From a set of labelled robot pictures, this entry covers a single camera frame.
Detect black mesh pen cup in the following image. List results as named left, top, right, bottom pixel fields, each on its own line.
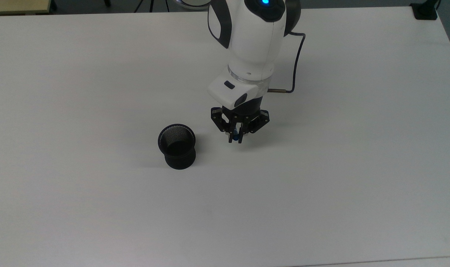
left=158, top=123, right=197, bottom=170

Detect light wooden desk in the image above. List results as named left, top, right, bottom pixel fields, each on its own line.
left=0, top=0, right=52, bottom=16

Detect grey round base plate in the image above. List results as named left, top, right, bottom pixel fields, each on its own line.
left=174, top=0, right=211, bottom=10

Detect black table clamp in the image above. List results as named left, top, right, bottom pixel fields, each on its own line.
left=410, top=0, right=441, bottom=20

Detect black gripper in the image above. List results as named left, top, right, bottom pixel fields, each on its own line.
left=210, top=95, right=270, bottom=144

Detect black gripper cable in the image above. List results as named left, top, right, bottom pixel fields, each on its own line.
left=267, top=32, right=306, bottom=94

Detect black tripod legs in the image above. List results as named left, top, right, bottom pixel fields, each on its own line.
left=134, top=0, right=170, bottom=14

